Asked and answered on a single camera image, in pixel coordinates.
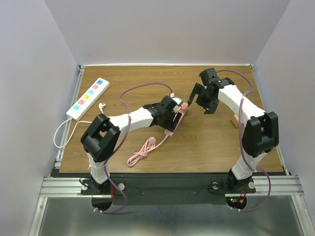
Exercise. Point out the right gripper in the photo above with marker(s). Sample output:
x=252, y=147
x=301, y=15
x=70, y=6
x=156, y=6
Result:
x=210, y=106

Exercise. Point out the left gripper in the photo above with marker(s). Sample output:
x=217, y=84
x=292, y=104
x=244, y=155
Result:
x=169, y=126

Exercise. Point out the orange square plug adapter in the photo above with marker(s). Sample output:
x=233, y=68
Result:
x=235, y=120

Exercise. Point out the white power strip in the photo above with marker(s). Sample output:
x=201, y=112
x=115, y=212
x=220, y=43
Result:
x=82, y=105

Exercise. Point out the pink power strip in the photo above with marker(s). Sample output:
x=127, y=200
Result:
x=178, y=117

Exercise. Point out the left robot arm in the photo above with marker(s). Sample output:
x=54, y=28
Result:
x=105, y=135

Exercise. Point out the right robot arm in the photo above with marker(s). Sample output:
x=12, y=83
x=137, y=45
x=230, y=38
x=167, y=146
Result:
x=261, y=129

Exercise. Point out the pink plug on pink strip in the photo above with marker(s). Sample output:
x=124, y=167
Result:
x=184, y=106

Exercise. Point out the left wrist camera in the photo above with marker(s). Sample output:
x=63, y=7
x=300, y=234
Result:
x=178, y=100

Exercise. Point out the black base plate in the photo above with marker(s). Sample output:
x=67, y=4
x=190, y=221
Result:
x=165, y=189

